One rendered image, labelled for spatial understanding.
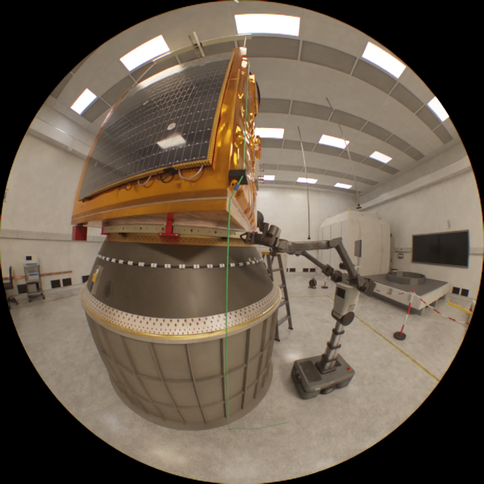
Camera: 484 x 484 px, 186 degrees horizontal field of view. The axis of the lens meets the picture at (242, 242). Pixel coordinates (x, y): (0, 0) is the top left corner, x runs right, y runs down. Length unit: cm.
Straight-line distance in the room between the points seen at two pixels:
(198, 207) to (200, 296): 46
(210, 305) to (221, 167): 68
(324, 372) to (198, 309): 153
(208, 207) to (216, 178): 12
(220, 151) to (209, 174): 12
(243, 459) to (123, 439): 97
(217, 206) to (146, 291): 57
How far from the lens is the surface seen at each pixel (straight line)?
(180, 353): 89
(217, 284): 87
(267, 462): 164
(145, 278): 87
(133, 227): 99
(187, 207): 62
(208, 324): 81
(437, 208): 793
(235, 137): 76
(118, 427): 191
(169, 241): 91
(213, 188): 60
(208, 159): 62
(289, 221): 907
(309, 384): 178
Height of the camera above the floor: 162
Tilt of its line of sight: 1 degrees up
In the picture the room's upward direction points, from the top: 2 degrees clockwise
